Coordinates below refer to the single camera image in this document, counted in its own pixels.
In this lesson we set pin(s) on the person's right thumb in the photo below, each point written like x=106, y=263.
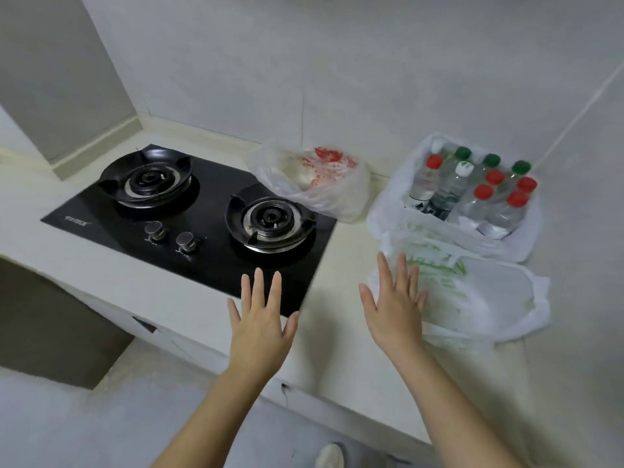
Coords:
x=367, y=299

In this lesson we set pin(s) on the white shoe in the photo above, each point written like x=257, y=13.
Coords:
x=329, y=457

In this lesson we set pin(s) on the person's left little finger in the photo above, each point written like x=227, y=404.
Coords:
x=233, y=311

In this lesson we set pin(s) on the black round burner pan support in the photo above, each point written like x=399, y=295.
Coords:
x=270, y=218
x=146, y=179

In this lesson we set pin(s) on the person's left thumb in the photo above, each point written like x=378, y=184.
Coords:
x=291, y=327

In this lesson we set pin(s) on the white plastic bag green print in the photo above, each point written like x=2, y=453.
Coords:
x=487, y=297

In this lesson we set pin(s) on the clear plastic bag red print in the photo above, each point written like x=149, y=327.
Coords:
x=317, y=182

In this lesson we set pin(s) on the person's right forearm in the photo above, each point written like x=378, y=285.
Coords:
x=453, y=414

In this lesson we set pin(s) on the white plastic bag holding bottles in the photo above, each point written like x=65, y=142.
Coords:
x=390, y=209

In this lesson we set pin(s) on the person's right little finger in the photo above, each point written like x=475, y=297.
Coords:
x=422, y=302

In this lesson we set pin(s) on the person's left hand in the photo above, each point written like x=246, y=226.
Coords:
x=256, y=336

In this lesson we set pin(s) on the black glass gas hob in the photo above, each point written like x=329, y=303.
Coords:
x=214, y=248

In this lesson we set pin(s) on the silver hob knob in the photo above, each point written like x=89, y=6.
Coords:
x=186, y=242
x=155, y=231

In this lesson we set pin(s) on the person's left middle finger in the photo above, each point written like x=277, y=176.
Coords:
x=258, y=289

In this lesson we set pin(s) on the person's right middle finger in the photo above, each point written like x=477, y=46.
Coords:
x=402, y=276

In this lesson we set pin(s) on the person's right hand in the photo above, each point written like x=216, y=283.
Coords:
x=396, y=319

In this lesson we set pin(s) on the person's left forearm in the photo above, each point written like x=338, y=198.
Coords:
x=214, y=419

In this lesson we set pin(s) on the cluster of plastic water bottles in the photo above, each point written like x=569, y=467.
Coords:
x=470, y=194

